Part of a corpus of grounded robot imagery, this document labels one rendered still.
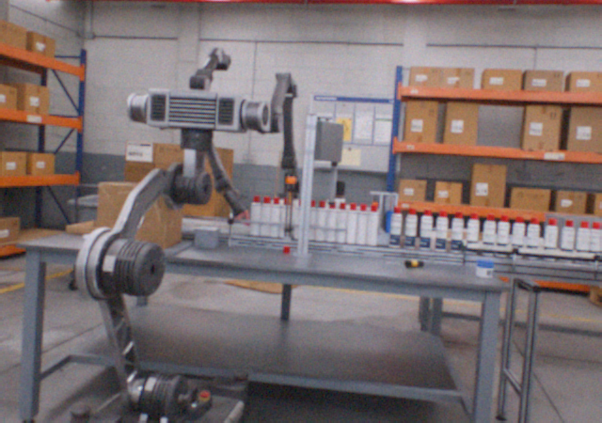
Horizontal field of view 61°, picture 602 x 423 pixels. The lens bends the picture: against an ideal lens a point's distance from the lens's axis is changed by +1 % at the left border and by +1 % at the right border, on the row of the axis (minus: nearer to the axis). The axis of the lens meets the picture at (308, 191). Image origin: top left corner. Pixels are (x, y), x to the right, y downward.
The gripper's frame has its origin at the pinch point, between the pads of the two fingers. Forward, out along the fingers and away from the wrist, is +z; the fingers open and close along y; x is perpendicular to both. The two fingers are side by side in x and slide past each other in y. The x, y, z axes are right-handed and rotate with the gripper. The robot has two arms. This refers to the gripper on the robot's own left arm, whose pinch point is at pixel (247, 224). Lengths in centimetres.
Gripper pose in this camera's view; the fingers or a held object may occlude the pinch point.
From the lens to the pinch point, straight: 263.0
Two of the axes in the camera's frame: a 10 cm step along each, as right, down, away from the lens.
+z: 5.5, 8.4, 0.0
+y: 0.8, -0.5, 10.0
